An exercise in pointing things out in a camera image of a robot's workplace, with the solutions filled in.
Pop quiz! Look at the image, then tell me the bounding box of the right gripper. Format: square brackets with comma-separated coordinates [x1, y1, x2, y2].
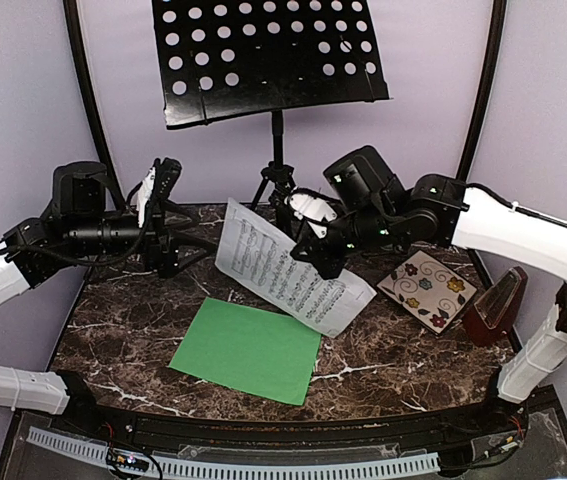
[290, 203, 399, 279]

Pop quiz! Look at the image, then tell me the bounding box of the white sheet music paper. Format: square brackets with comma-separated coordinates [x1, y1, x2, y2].
[215, 198, 376, 338]

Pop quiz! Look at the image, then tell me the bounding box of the black music stand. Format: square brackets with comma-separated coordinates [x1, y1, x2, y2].
[151, 1, 390, 233]

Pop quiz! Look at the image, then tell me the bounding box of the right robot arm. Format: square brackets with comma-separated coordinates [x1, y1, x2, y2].
[285, 146, 567, 434]

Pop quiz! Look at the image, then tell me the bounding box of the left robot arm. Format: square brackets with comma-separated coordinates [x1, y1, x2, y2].
[0, 158, 182, 436]

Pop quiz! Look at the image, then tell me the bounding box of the square floral plate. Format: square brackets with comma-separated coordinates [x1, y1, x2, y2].
[377, 251, 477, 335]

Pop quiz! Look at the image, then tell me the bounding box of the green paper sheet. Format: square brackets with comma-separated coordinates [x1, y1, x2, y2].
[169, 298, 321, 406]

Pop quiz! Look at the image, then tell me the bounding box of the dark red wooden metronome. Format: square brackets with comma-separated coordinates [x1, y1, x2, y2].
[462, 266, 528, 347]

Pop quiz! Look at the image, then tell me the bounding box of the small circuit board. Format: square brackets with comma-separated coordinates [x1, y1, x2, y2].
[106, 451, 150, 475]

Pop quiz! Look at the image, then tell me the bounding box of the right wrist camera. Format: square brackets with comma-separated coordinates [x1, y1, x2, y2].
[285, 188, 337, 238]

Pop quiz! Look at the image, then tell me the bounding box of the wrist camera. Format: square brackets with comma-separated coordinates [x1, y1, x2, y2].
[136, 158, 182, 227]
[285, 188, 337, 238]

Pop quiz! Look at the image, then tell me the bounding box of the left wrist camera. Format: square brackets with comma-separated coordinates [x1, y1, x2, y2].
[136, 158, 182, 227]

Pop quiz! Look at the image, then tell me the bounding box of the black front rail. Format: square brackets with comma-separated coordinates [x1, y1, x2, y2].
[51, 404, 518, 451]

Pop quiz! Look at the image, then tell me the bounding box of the white slotted cable duct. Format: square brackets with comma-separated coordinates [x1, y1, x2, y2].
[26, 427, 441, 479]

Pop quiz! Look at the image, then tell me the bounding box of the left black frame post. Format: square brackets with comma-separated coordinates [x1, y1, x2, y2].
[62, 0, 125, 208]

